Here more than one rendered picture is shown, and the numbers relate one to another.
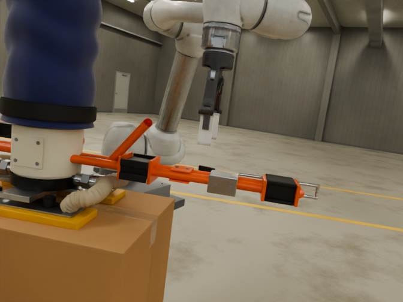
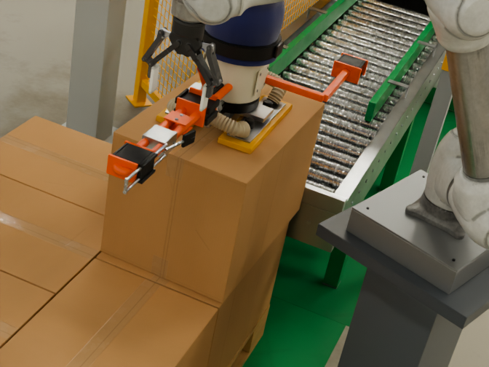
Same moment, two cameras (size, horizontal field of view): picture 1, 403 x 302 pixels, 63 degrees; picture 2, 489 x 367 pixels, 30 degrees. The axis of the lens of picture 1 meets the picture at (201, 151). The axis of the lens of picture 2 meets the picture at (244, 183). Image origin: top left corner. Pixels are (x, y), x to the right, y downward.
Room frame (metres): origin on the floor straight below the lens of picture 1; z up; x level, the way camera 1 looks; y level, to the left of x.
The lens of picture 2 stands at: (1.32, -1.91, 2.15)
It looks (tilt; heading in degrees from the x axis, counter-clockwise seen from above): 31 degrees down; 99
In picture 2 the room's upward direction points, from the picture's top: 11 degrees clockwise
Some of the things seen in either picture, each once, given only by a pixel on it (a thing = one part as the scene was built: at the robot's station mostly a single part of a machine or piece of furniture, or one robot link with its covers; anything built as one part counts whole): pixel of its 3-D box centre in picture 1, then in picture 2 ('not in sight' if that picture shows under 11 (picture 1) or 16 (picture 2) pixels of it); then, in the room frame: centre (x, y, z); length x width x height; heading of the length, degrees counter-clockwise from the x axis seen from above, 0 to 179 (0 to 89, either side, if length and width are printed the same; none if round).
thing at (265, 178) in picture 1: (279, 190); (130, 162); (0.76, -0.20, 1.07); 0.08 x 0.07 x 0.05; 83
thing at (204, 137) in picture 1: (205, 129); (153, 79); (0.74, 0.00, 1.19); 0.03 x 0.01 x 0.07; 83
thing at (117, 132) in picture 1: (122, 145); (463, 166); (1.52, 0.37, 1.00); 0.18 x 0.16 x 0.22; 116
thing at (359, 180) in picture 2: not in sight; (412, 101); (1.36, 1.85, 0.50); 2.31 x 0.05 x 0.19; 83
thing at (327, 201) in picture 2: not in sight; (247, 172); (0.88, 0.74, 0.58); 0.70 x 0.03 x 0.06; 173
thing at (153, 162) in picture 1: (139, 167); (196, 106); (0.81, 0.15, 1.07); 0.10 x 0.08 x 0.06; 173
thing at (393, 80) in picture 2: not in sight; (423, 52); (1.35, 2.21, 0.60); 1.60 x 0.11 x 0.09; 83
